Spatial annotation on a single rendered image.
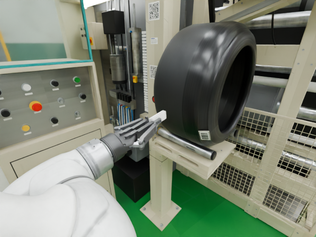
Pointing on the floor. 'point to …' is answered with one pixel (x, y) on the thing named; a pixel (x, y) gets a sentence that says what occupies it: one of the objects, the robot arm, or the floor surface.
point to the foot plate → (162, 222)
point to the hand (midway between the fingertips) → (157, 118)
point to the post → (166, 37)
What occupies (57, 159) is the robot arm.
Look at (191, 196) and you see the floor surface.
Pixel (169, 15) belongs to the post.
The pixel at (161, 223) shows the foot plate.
